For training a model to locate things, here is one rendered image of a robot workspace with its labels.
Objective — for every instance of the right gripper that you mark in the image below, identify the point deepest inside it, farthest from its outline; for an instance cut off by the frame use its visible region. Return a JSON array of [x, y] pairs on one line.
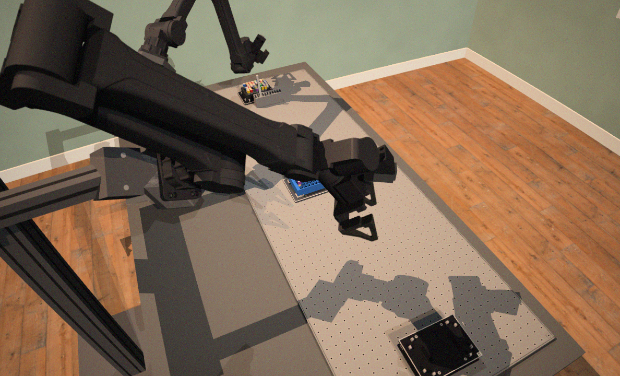
[[342, 209]]

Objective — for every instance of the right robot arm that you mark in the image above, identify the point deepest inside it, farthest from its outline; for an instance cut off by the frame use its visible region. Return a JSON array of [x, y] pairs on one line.
[[201, 138]]

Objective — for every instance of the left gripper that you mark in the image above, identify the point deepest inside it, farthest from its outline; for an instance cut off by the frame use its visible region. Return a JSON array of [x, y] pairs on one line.
[[262, 57]]

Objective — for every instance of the blue grid tube rack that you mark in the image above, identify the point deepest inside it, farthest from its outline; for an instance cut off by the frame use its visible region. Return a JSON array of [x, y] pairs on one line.
[[307, 187]]

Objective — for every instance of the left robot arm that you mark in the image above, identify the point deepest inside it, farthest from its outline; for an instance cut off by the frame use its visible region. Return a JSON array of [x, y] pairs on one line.
[[172, 33]]

